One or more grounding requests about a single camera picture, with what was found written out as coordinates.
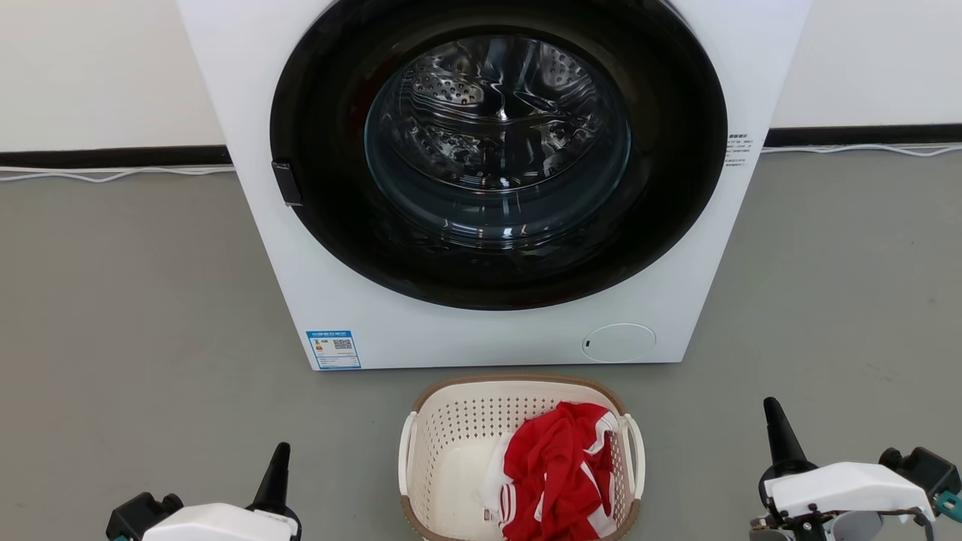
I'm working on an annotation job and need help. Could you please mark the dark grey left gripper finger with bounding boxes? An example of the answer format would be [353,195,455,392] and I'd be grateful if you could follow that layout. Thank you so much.
[250,442,292,519]

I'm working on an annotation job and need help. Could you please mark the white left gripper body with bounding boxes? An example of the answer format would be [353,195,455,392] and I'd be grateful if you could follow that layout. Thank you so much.
[141,501,303,541]

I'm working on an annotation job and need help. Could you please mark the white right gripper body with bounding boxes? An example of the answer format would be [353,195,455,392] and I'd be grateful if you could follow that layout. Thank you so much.
[759,460,937,524]

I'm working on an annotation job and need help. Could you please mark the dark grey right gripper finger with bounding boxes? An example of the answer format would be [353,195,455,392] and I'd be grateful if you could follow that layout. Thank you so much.
[764,397,809,471]

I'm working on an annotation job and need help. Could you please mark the cream perforated laundry basket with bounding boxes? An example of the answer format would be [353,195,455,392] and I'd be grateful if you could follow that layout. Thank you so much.
[398,374,646,541]

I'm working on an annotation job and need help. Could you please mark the blue energy label sticker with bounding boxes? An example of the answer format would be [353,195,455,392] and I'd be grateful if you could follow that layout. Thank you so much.
[306,330,362,370]

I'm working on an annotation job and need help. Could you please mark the round white drain filter cover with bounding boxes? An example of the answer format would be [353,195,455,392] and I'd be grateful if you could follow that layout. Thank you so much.
[582,323,657,364]

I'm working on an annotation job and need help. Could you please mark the red garment with white stripes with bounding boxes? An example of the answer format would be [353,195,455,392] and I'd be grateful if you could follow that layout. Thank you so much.
[499,402,620,541]

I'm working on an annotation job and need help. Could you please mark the white front-load washing machine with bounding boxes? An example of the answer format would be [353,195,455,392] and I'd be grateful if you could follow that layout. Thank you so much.
[174,0,812,371]

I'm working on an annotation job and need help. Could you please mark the round dark glass washer door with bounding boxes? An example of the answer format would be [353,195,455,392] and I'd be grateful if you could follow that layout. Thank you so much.
[269,0,728,311]

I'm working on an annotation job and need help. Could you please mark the thin white floor cable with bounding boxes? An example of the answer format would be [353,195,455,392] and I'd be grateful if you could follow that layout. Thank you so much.
[0,165,236,183]
[761,142,962,158]

